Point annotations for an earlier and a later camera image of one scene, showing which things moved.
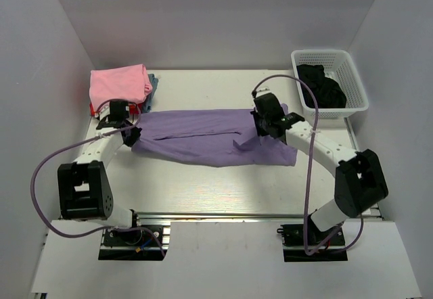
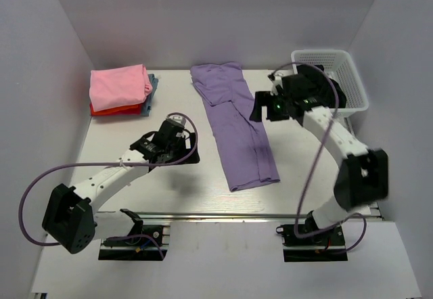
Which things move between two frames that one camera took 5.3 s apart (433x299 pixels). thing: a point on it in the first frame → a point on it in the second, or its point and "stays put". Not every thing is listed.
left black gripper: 133,135 → 187,147
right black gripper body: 262,127 → 267,106
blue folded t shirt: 147,105 stays put
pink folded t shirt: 129,82 stays put
